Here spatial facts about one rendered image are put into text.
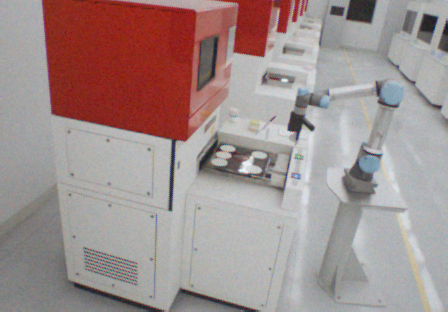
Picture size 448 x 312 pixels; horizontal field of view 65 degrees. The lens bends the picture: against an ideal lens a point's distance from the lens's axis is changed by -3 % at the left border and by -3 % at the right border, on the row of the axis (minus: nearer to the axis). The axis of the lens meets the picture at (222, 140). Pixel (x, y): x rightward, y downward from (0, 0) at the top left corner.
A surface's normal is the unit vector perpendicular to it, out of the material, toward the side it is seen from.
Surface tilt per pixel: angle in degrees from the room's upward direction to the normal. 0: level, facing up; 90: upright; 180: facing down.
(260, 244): 90
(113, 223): 90
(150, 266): 90
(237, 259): 90
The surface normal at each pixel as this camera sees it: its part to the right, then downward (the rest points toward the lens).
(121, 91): -0.26, 0.37
